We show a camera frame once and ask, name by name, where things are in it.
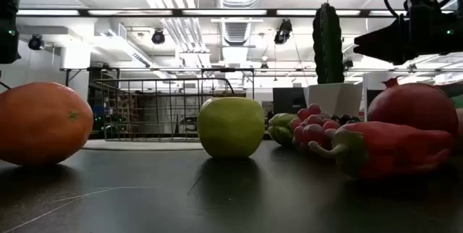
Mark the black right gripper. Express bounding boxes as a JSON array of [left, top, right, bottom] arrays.
[[353, 7, 448, 66]]

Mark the red apple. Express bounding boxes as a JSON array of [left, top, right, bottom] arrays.
[[367, 76, 459, 136]]

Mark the dark purple grape bunch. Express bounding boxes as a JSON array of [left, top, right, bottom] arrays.
[[331, 113, 362, 124]]

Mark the red chili pepper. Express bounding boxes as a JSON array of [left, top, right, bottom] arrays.
[[307, 120, 455, 180]]

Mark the red grape bunch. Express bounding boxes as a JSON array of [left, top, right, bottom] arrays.
[[291, 103, 341, 153]]

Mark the green bell pepper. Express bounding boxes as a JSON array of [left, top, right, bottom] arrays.
[[267, 112, 301, 147]]

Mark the green apple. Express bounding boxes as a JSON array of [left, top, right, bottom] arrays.
[[197, 96, 266, 159]]

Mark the orange fruit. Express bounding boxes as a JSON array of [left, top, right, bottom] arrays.
[[0, 82, 95, 167]]

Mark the green cactus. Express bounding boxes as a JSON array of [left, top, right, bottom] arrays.
[[312, 2, 346, 85]]

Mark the black ceiling spotlight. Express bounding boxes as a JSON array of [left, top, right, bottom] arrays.
[[27, 33, 45, 51], [273, 19, 293, 45], [150, 29, 166, 45]]

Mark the black square screen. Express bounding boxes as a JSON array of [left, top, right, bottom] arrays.
[[272, 87, 307, 115]]

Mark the white round plate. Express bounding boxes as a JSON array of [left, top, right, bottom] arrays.
[[82, 138, 205, 152]]

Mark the metal wire basket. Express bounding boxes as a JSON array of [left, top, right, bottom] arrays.
[[94, 77, 236, 143]]

